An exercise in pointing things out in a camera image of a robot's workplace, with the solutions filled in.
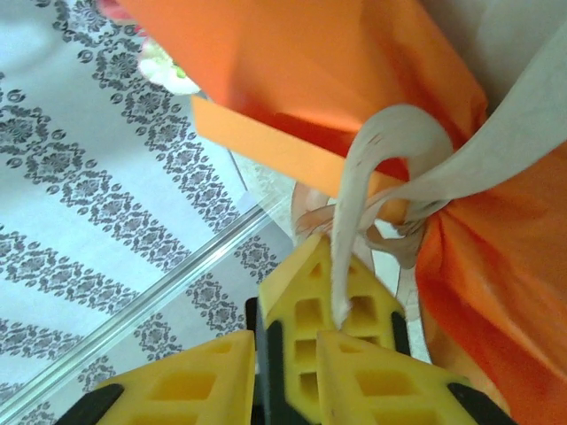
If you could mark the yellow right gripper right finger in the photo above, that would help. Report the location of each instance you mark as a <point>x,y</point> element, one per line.
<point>398,389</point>

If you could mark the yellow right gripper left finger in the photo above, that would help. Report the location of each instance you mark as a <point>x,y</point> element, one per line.
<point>177,389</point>

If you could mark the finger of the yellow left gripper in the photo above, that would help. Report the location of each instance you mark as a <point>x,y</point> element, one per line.
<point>292,283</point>
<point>376,305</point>

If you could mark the orange wrapping paper sheet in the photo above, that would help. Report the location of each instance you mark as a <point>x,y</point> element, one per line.
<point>310,57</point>

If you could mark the cream white fake flower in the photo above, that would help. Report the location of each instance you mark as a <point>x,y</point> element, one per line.
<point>155,66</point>

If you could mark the pink fake flower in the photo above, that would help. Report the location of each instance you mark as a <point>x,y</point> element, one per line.
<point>113,8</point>

